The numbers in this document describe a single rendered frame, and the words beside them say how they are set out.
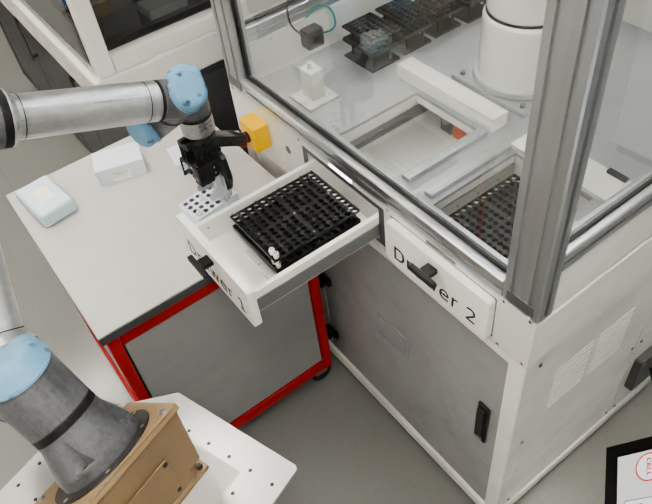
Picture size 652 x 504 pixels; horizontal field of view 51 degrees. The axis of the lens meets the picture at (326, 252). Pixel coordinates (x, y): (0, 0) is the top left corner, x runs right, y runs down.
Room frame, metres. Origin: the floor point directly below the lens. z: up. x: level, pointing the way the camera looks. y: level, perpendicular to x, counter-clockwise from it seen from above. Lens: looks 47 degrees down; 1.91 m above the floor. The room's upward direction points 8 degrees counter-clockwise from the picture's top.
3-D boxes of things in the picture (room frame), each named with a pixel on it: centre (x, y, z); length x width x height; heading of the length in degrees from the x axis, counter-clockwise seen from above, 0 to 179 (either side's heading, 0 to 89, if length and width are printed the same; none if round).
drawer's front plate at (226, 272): (0.97, 0.23, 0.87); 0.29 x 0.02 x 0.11; 31
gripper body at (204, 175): (1.25, 0.25, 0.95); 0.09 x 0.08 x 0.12; 129
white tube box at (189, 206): (1.27, 0.27, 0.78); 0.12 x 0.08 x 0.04; 129
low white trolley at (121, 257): (1.33, 0.42, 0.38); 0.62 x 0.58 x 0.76; 31
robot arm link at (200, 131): (1.26, 0.24, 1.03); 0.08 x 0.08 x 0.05
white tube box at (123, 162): (1.48, 0.52, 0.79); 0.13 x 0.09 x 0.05; 104
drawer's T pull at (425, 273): (0.85, -0.19, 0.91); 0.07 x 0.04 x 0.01; 31
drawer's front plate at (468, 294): (0.86, -0.21, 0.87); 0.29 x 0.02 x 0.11; 31
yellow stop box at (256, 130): (1.41, 0.14, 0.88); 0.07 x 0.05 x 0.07; 31
